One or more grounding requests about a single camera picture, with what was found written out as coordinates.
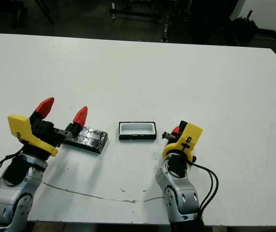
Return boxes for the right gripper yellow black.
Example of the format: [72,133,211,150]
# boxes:
[162,120,203,161]

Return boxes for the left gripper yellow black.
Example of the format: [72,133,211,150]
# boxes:
[7,97,88,159]

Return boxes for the glossy black box lid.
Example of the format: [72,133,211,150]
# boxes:
[61,125,109,155]

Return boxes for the black box base white lining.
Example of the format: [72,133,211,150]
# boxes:
[118,120,157,141]

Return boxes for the slanted black stand leg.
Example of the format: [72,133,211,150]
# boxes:
[35,0,55,26]

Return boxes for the black bag on floor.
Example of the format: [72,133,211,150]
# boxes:
[232,10,259,41]

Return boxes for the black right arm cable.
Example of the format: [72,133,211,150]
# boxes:
[181,142,220,219]

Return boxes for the metal post with chain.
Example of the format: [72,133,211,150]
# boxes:
[160,15,172,44]

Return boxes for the black metal cart frame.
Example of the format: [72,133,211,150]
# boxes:
[108,0,191,24]

